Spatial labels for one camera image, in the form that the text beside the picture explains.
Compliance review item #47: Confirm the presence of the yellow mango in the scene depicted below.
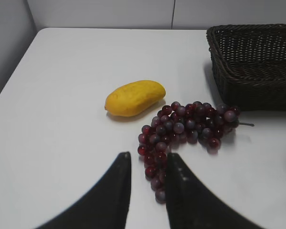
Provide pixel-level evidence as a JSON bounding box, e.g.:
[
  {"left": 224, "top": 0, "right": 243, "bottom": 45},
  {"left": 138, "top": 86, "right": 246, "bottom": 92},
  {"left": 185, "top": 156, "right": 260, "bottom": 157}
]
[{"left": 104, "top": 80, "right": 166, "bottom": 117}]

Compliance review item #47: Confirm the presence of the red grape bunch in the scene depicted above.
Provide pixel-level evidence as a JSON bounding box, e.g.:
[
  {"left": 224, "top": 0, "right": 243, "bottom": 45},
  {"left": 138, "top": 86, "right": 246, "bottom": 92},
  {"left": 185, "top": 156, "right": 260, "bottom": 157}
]
[{"left": 137, "top": 101, "right": 241, "bottom": 204}]

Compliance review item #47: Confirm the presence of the dark woven basket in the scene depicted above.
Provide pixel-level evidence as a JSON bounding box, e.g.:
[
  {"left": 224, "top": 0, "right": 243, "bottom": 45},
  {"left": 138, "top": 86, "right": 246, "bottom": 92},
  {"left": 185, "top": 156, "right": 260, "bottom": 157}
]
[{"left": 206, "top": 24, "right": 286, "bottom": 111}]

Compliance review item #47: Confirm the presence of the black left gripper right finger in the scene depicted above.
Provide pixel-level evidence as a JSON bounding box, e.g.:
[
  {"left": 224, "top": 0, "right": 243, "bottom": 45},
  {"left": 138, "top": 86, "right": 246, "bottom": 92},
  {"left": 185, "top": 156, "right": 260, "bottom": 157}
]
[{"left": 165, "top": 153, "right": 259, "bottom": 229}]

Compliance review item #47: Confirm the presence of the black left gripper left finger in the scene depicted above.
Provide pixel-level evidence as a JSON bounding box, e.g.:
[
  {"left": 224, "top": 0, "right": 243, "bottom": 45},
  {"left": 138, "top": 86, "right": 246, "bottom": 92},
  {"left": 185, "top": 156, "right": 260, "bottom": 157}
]
[{"left": 38, "top": 152, "right": 132, "bottom": 229}]

